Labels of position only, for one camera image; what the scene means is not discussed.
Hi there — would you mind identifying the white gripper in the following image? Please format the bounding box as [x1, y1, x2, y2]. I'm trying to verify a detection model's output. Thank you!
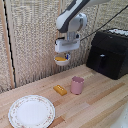
[54, 33, 81, 61]

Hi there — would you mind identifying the white floral rimmed plate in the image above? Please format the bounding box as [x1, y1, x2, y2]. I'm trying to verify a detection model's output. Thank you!
[7, 94, 56, 128]

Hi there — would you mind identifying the pink plastic cup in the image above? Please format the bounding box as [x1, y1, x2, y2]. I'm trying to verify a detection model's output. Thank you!
[70, 75, 85, 96]

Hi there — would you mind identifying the yellow rectangular block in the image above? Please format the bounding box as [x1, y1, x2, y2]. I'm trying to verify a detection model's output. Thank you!
[53, 84, 68, 97]

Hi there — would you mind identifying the black box appliance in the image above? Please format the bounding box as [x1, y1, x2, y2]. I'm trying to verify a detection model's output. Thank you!
[85, 28, 128, 80]

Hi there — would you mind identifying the black cable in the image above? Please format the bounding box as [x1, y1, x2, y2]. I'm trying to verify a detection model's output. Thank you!
[80, 3, 128, 41]

